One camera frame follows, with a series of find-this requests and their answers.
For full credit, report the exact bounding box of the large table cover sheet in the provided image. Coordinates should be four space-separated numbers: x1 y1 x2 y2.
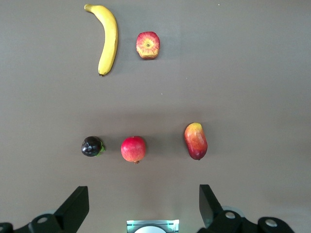
0 0 311 233

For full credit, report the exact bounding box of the red yellow mango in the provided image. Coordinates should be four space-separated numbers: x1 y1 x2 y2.
183 122 208 161

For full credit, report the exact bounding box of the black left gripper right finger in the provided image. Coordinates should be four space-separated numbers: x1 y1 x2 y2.
197 184 296 233

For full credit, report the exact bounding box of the yellow banana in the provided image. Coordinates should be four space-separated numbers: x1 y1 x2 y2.
84 3 119 77

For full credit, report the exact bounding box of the red pomegranate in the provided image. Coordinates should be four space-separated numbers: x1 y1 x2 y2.
120 135 147 165

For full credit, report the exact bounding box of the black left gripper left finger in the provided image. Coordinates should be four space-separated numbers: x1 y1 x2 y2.
0 185 90 233

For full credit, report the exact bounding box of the red yellow apple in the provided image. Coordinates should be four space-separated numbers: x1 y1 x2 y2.
135 31 161 61

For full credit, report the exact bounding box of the dark purple mangosteen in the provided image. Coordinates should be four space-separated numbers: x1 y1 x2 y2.
81 135 106 158

